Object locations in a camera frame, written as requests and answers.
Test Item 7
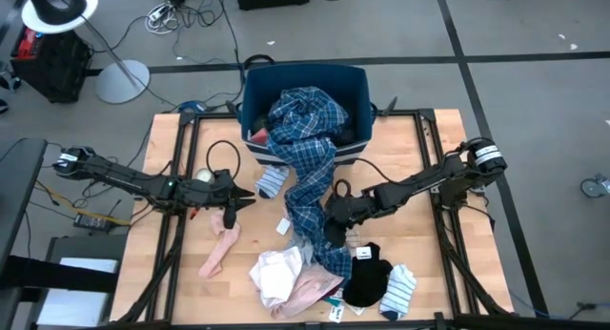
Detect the black cable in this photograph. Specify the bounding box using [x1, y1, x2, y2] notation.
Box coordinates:
[354, 156, 397, 186]
[205, 139, 242, 179]

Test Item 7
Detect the black aluminium table frame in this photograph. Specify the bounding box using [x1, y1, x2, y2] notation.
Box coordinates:
[112, 107, 514, 330]

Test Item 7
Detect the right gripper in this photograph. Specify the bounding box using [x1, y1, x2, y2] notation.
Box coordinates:
[323, 188, 380, 249]

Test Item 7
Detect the black crate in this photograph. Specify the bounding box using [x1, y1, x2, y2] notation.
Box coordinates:
[10, 26, 94, 105]

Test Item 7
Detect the dark green garment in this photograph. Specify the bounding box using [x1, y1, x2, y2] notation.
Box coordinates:
[333, 123, 357, 148]

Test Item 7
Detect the grey cabinet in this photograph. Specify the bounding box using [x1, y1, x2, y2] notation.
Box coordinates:
[27, 234, 129, 330]

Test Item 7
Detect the red garment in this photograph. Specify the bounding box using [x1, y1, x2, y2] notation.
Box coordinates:
[250, 127, 271, 147]

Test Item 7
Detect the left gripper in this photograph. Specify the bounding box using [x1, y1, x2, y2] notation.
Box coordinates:
[212, 169, 257, 213]

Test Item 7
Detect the grey caster wheel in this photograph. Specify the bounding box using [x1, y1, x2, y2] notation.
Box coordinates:
[579, 173, 610, 199]

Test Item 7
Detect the black power adapter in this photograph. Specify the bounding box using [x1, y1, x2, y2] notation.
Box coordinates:
[71, 212, 116, 234]

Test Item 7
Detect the white blue striped sock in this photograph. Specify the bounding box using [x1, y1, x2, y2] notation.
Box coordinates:
[254, 164, 292, 200]
[378, 263, 418, 322]

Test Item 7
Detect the red tool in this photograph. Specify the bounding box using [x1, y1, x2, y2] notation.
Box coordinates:
[15, 28, 40, 60]

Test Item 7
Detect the blue cable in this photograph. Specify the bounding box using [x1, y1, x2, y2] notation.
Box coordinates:
[508, 290, 610, 320]
[177, 99, 210, 114]

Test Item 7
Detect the white garment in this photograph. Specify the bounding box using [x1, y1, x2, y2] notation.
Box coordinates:
[248, 246, 304, 309]

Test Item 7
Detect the navy fabric basket white band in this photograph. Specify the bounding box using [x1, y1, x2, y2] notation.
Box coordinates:
[236, 53, 380, 167]

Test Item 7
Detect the black curved headset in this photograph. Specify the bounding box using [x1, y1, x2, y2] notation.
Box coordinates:
[22, 0, 89, 27]

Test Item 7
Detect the small black knit garment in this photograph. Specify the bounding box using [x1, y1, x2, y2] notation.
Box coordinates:
[341, 242, 395, 309]

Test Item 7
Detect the light pink garment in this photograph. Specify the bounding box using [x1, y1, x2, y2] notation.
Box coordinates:
[270, 262, 345, 320]

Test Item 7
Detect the black desk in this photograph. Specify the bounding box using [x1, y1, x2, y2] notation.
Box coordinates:
[0, 137, 50, 274]

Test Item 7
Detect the yellow cable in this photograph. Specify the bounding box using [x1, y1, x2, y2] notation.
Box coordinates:
[34, 178, 131, 227]

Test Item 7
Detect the white round floor stand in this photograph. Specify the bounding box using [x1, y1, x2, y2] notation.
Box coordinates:
[20, 0, 152, 105]

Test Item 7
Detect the pink sock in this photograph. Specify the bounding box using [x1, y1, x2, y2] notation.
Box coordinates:
[197, 210, 242, 280]

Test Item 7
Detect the blue plaid shirt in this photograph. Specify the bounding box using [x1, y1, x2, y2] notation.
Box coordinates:
[265, 86, 355, 279]

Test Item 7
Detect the white power strip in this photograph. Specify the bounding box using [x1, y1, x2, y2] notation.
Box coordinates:
[144, 0, 181, 36]

